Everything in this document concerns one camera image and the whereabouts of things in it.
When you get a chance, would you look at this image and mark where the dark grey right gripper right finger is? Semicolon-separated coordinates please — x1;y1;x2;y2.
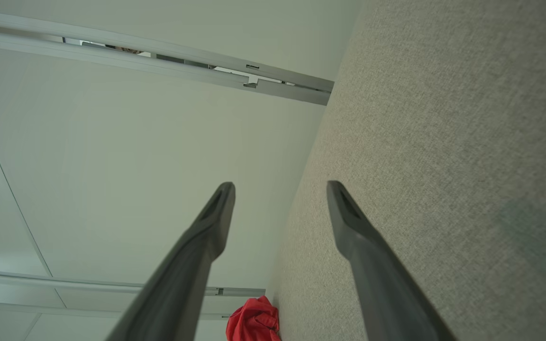
326;180;458;341

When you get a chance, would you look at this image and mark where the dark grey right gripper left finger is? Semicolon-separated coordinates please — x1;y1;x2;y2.
105;182;236;341

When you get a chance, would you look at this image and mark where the red shirt with white sleeves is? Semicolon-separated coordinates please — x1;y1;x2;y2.
226;296;282;341

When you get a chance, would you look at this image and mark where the grey single partition rail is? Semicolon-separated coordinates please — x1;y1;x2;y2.
0;268;266;298

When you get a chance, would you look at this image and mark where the grey double partition post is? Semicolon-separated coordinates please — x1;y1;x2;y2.
0;9;335;106

